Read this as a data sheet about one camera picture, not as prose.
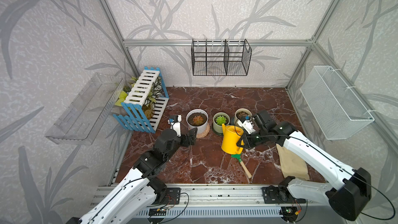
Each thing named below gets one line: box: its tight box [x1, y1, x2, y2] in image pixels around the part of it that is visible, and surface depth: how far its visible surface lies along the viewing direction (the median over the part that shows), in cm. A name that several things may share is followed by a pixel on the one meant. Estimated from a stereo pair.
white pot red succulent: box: [185, 108, 209, 134], surface depth 93 cm
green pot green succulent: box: [212, 112, 231, 134], surface depth 95 cm
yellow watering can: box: [221, 123, 245, 154], surface depth 77 cm
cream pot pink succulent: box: [234, 107, 253, 129], surface depth 98 cm
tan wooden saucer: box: [196, 124, 210, 139], surface depth 97 cm
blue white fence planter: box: [112, 66, 169, 134], surface depth 87 cm
